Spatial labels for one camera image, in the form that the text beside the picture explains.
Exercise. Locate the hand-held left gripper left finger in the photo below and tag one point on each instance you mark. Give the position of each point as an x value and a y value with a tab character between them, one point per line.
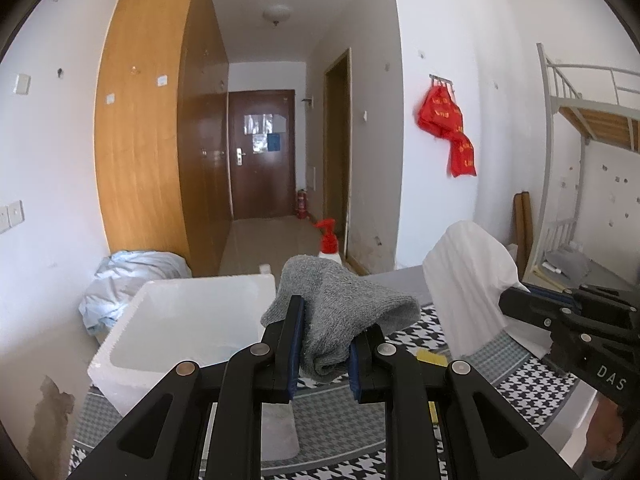
296	355

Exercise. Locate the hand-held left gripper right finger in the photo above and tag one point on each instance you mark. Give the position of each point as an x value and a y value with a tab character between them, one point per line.
356	367

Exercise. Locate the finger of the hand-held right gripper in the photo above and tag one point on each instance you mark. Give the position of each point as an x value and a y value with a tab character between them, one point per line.
610	305
540	315

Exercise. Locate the grey sock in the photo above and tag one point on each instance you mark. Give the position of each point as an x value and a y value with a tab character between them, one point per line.
340	300

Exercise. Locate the yellow sponge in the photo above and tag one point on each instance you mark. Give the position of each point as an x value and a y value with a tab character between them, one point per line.
432	358

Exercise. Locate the white face mask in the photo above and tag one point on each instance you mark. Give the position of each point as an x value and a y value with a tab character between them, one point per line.
465	285

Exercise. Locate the white foam box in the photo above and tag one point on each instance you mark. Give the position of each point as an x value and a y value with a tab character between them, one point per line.
200	310

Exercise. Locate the person's right hand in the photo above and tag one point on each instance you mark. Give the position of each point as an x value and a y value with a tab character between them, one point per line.
607	430

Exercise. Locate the wooden boards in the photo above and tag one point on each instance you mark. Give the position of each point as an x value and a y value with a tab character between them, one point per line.
524	230

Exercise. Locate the houndstooth table cloth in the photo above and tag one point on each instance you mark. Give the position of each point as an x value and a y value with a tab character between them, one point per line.
500	400

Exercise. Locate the white pump bottle red pump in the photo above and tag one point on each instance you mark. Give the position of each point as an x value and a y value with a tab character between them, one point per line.
328	246

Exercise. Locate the red fire extinguisher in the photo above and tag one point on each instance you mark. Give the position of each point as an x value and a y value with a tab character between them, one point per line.
301	205

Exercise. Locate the dark brown door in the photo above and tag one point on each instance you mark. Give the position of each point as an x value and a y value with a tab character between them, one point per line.
260	185

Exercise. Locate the red printed bag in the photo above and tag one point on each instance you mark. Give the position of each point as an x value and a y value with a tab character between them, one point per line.
462	157
440	112

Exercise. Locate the light blue bedding pile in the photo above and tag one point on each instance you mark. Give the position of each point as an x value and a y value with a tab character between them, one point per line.
130	280

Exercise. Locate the wooden side door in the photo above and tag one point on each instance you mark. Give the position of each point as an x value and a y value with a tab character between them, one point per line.
337	160

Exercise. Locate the white metal bunk bed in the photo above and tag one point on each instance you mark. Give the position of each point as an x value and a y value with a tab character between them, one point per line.
550	110

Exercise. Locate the blue notice sheet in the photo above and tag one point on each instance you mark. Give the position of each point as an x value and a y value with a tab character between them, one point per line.
274	143

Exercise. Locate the grey notice sheet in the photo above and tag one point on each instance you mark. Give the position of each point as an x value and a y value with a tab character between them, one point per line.
257	124

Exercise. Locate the wooden wardrobe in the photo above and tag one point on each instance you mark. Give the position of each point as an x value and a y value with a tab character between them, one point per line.
140	135

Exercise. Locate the round ceiling light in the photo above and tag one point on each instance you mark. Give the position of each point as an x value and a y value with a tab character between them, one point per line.
277	13

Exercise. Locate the small wall shelf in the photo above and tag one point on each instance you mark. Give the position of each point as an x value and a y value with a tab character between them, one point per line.
307	102

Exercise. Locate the metal wall hook rack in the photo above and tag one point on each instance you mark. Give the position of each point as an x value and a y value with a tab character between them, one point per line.
441	79

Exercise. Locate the white wall socket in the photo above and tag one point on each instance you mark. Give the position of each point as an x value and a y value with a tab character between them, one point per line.
4	220
16	213

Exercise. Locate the white light switch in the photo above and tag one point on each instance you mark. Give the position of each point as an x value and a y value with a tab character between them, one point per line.
22	84

